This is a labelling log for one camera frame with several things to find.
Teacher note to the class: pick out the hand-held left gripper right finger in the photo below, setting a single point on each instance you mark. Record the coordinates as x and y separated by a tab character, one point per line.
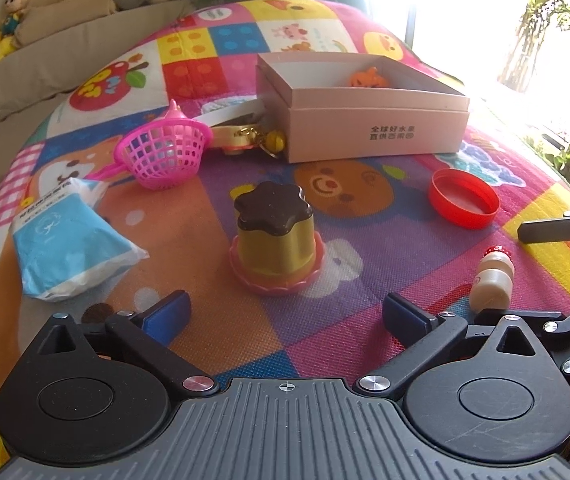
405	317

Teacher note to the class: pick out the red-haired doll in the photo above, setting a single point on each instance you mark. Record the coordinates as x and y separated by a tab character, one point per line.
16	5

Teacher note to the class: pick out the blue cotton pad pack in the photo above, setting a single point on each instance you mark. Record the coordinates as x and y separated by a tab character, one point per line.
65	250

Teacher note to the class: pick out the pink cardboard box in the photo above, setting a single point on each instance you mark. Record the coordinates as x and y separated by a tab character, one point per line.
380	125

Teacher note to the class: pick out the small toy milk bottle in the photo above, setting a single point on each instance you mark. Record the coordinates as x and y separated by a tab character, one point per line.
490	282

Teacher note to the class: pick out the pink plastic basket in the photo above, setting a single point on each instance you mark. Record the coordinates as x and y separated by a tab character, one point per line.
165	152

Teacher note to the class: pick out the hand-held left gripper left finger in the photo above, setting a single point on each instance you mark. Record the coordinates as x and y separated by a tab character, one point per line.
167	317

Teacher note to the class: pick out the orange pumpkin toy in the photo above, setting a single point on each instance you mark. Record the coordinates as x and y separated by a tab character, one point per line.
367	77

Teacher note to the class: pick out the beige cushion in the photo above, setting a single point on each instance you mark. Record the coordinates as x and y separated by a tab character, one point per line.
70	15

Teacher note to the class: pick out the colourful cartoon play mat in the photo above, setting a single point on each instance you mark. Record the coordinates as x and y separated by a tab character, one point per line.
355	310

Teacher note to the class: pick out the pudding toy with brown top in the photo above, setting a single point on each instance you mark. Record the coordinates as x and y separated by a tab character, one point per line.
275	245

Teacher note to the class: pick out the red plastic lid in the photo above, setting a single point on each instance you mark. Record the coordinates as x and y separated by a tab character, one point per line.
465	205

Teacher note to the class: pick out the beige sofa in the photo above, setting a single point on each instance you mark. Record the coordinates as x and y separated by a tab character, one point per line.
15	80

